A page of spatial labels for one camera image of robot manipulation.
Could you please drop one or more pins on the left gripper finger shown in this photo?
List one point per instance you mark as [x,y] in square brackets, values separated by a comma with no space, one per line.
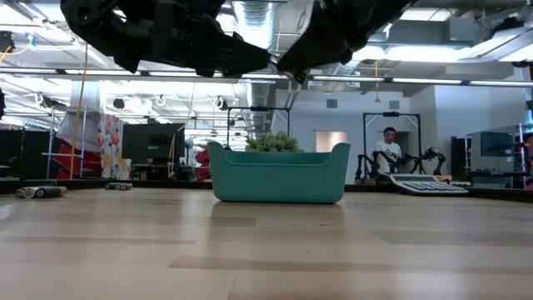
[233,46]
[220,62]

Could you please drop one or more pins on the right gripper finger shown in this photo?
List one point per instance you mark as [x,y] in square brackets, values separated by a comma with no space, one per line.
[320,64]
[320,41]

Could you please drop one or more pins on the neighbouring station robot arm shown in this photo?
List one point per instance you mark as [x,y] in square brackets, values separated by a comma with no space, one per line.
[360,166]
[433,156]

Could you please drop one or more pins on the long LED light bar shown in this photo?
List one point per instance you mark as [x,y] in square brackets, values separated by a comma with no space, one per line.
[354,78]

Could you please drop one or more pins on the bright ceiling light panel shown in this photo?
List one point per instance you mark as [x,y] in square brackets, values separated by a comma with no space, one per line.
[416,54]

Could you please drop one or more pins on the green artificial succulent plant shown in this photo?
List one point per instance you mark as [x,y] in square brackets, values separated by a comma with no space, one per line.
[272,143]

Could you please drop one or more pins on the red furniture piece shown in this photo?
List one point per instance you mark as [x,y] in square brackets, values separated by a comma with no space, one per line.
[89,164]
[203,160]

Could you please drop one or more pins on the black computer monitor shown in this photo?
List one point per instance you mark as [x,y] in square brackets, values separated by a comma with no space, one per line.
[152,143]

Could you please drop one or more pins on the person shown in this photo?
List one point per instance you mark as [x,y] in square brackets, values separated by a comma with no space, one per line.
[387,152]

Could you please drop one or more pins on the teal plastic bin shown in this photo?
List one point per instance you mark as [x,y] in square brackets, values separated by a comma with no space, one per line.
[279,179]

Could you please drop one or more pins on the colourful patterned cloth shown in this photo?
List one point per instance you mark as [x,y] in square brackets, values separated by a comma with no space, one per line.
[110,146]

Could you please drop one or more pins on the white sheet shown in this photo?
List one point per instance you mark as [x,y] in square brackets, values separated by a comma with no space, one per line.
[77,129]

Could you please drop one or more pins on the grey metal rack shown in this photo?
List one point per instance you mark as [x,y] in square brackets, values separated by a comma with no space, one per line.
[51,137]

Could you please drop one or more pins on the black ceiling device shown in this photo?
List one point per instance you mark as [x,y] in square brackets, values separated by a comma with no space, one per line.
[6,41]

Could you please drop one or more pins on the white desk calculator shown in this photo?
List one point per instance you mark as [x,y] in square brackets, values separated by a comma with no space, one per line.
[429,187]

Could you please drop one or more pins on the black cabinet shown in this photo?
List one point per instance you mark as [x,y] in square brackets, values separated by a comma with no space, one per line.
[458,156]
[25,154]

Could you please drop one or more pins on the silver ventilation duct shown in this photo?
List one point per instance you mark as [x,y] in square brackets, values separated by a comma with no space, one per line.
[254,21]

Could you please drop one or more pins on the grey wall vent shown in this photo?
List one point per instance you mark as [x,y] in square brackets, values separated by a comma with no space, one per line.
[332,103]
[394,104]

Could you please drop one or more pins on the black hanging camera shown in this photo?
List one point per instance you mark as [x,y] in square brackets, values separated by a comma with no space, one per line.
[118,103]
[222,104]

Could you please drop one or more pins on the black gantry frame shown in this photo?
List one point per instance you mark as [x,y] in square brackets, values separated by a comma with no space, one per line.
[258,108]
[391,114]

